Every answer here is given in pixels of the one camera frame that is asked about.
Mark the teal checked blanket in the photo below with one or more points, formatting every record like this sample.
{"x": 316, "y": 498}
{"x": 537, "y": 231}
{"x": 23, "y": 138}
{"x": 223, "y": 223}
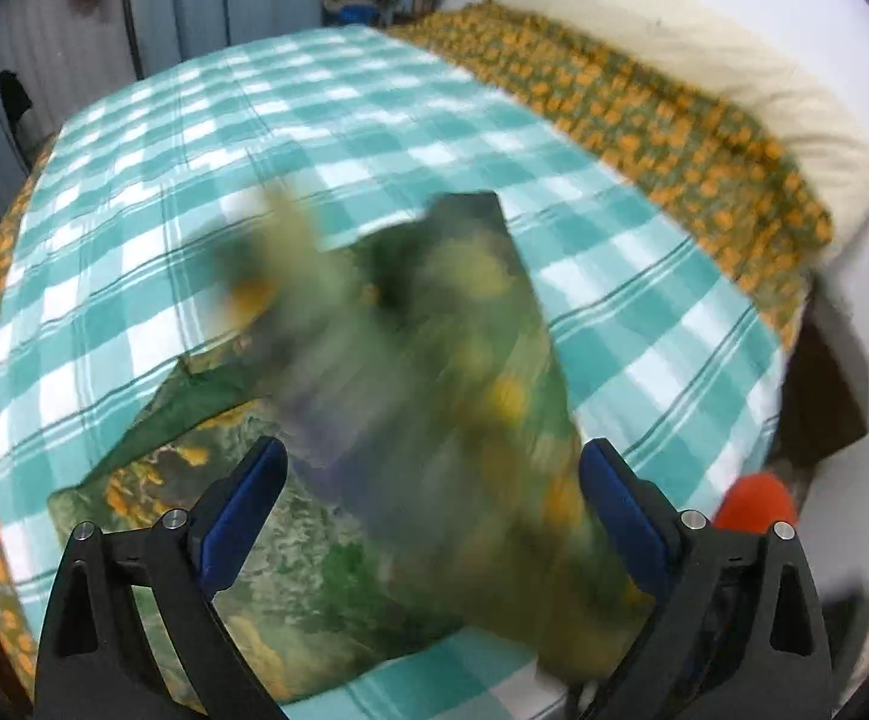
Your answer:
{"x": 179, "y": 165}

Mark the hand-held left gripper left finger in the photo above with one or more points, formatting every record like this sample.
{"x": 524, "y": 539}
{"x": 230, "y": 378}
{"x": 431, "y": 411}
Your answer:
{"x": 243, "y": 517}

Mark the cream pillow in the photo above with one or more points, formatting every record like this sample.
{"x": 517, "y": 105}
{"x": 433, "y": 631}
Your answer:
{"x": 704, "y": 45}

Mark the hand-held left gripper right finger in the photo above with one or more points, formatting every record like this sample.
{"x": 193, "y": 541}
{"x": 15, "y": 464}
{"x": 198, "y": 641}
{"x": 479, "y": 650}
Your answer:
{"x": 622, "y": 517}

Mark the person's orange clothing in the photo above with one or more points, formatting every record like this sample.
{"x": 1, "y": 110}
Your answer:
{"x": 757, "y": 502}

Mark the wooden bed frame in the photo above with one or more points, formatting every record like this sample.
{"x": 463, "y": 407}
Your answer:
{"x": 824, "y": 390}

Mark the green printed garment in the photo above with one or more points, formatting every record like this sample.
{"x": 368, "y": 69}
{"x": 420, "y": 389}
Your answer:
{"x": 404, "y": 390}

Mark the orange floral bedsheet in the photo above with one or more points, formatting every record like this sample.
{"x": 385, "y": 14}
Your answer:
{"x": 667, "y": 127}

